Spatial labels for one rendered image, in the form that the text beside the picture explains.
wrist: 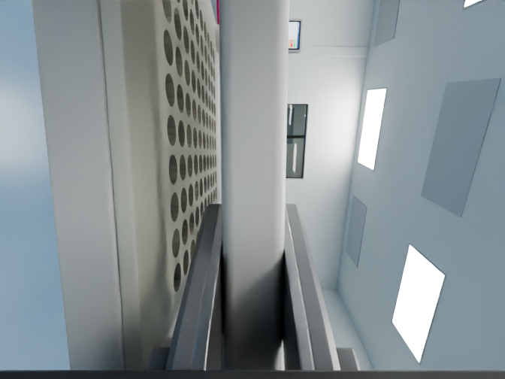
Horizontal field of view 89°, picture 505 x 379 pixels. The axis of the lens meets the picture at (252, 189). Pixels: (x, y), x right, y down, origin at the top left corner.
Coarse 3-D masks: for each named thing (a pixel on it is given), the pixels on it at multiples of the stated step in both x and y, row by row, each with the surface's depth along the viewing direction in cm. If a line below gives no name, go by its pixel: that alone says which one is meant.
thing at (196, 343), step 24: (216, 216) 10; (216, 240) 8; (192, 264) 8; (216, 264) 8; (192, 288) 7; (216, 288) 7; (192, 312) 6; (216, 312) 7; (192, 336) 6; (216, 336) 7; (168, 360) 6; (192, 360) 6; (216, 360) 7
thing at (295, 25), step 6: (294, 24) 200; (300, 24) 200; (294, 30) 201; (300, 30) 201; (294, 36) 203; (300, 36) 203; (294, 42) 204; (300, 42) 204; (294, 48) 205; (300, 48) 206
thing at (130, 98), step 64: (64, 0) 7; (128, 0) 7; (192, 0) 16; (64, 64) 7; (128, 64) 7; (192, 64) 16; (64, 128) 7; (128, 128) 7; (192, 128) 16; (64, 192) 8; (128, 192) 8; (192, 192) 16; (64, 256) 8; (128, 256) 8; (128, 320) 8
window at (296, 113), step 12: (288, 108) 454; (300, 108) 454; (288, 120) 460; (300, 120) 461; (288, 132) 467; (300, 132) 468; (288, 144) 474; (300, 144) 475; (288, 156) 481; (300, 156) 482; (288, 168) 489; (300, 168) 489
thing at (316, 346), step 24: (288, 216) 10; (288, 240) 8; (288, 264) 8; (312, 264) 8; (288, 288) 7; (312, 288) 7; (288, 312) 7; (312, 312) 6; (288, 336) 7; (312, 336) 6; (288, 360) 7; (312, 360) 6; (336, 360) 6
